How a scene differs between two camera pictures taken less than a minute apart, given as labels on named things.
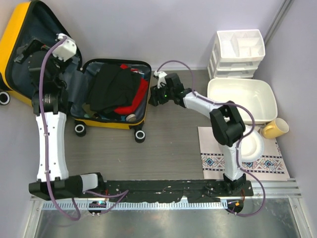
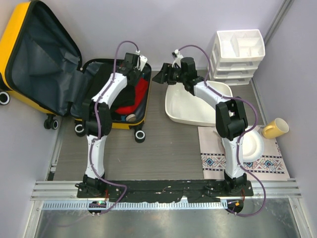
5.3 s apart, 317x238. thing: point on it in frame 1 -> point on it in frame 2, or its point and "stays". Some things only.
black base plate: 169,190 stays
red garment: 142,86 stays
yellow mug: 275,129 stays
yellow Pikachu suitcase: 99,93 stays
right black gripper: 156,95 -> 160,78
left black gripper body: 62,65 -> 137,75
